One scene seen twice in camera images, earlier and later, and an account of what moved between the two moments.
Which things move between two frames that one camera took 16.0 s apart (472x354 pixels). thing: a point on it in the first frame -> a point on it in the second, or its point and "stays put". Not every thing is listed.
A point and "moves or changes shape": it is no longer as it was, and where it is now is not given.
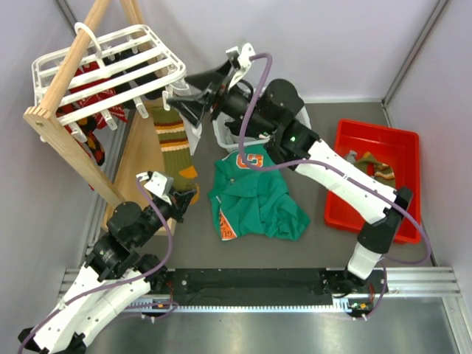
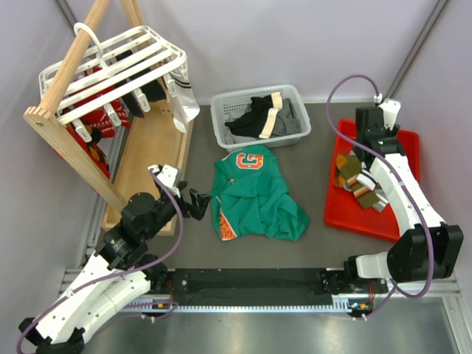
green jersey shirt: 244,198 stays put
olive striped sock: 175,146 moves or changes shape
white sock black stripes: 194,133 moves or changes shape
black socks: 130,104 -> 154,90
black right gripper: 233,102 -> 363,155
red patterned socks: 99,108 -> 102,113
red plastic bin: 398,147 stays put
